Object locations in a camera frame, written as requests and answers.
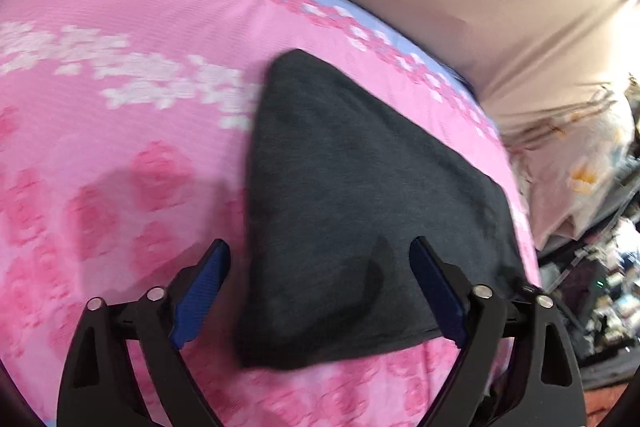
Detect dark grey pants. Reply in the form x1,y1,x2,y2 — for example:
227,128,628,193
234,50,524,369

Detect pale pink floral blanket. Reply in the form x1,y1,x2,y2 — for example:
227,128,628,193
498,74,638,249

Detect pink floral bed sheet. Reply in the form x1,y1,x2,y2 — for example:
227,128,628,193
1,0,539,425

